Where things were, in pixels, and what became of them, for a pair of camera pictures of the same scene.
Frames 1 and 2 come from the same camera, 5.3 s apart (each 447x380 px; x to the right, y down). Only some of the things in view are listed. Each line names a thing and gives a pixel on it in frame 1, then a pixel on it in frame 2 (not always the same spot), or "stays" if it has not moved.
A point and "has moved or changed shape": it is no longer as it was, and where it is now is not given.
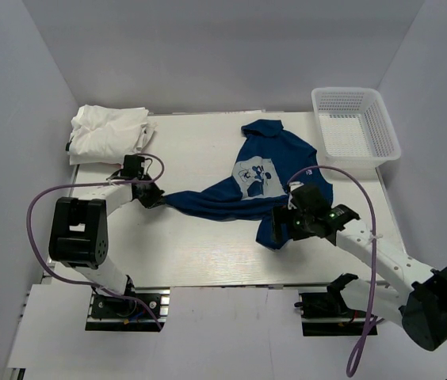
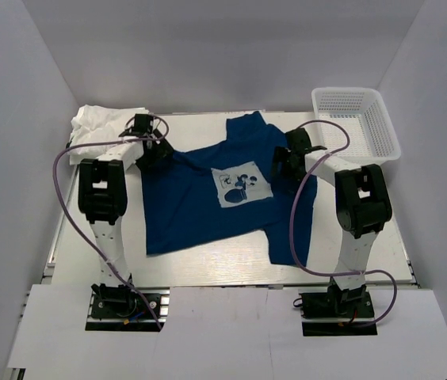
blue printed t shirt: [269, 159] has moved or changed shape
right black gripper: [280, 215] to [281, 155]
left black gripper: [155, 199] to [162, 150]
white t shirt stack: [105, 134] stays
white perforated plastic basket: [353, 129] stays
